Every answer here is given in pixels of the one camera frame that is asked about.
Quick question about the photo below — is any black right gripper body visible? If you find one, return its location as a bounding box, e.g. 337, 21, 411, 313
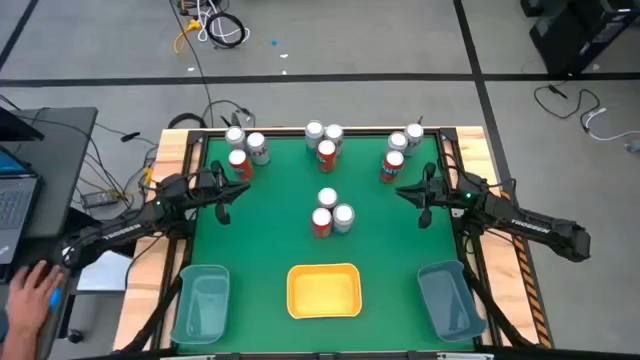
418, 162, 454, 231

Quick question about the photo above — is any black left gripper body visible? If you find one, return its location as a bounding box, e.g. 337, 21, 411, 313
194, 159, 232, 227

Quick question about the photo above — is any red Fanta soda can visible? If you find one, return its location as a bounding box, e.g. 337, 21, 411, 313
227, 148, 256, 182
316, 139, 338, 174
379, 149, 406, 184
310, 207, 334, 239

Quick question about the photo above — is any silver Diet Coke can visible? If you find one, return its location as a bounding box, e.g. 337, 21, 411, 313
323, 123, 346, 157
316, 187, 340, 214
245, 131, 272, 167
403, 122, 426, 157

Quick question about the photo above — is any white Spindrift sparkling water can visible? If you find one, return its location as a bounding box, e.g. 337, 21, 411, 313
303, 119, 326, 152
224, 125, 248, 151
332, 202, 357, 235
386, 130, 410, 156

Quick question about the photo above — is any dark blue plastic bin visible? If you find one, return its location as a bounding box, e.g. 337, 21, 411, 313
416, 259, 489, 344

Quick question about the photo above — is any light teal plastic bin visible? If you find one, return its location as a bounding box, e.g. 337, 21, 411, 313
169, 263, 231, 346

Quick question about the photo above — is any yellow plastic bin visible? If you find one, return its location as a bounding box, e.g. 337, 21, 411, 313
286, 262, 364, 320

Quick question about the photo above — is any person's forearm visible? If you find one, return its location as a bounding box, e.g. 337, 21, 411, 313
0, 327, 39, 360

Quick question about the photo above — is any green table mat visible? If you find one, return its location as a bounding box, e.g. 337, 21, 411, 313
177, 134, 476, 354

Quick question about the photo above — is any black power adapter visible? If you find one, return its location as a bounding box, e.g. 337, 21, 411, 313
79, 189, 121, 210

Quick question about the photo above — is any black yellow hazard tape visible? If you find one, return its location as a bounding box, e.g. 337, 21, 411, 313
509, 234, 554, 350

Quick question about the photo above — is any dark grey desk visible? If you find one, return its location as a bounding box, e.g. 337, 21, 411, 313
0, 105, 100, 360

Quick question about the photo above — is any grey laptop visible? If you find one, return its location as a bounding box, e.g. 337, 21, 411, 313
0, 143, 42, 266

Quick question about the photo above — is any person's hand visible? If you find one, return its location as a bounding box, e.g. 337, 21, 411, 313
5, 259, 66, 337

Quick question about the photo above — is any black equipment case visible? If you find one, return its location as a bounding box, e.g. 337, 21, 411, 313
519, 0, 640, 76

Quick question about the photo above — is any black monitor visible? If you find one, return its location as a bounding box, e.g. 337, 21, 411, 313
0, 106, 46, 143

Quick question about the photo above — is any thick black cable loop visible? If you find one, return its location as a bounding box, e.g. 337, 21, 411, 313
166, 111, 209, 130

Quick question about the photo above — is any long black cable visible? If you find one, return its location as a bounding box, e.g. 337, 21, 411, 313
167, 0, 215, 129

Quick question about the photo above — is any black coiled cable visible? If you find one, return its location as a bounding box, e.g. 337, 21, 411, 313
204, 10, 248, 50

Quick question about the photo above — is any white cable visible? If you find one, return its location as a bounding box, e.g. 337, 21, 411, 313
581, 106, 640, 143
195, 0, 251, 44

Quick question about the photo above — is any black floor cable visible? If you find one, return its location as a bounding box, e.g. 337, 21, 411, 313
532, 82, 601, 121

